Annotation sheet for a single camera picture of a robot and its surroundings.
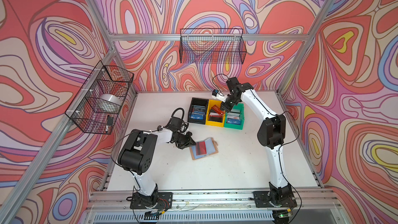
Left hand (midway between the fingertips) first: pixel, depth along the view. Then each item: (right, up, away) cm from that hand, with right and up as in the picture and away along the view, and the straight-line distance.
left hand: (197, 142), depth 92 cm
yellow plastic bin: (+9, +24, +13) cm, 29 cm away
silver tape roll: (-41, +23, -21) cm, 52 cm away
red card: (+2, -3, -2) cm, 4 cm away
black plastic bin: (+2, +25, +14) cm, 28 cm away
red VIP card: (+13, +19, +5) cm, 24 cm away
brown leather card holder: (+8, -2, -3) cm, 9 cm away
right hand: (+17, +20, +4) cm, 26 cm away
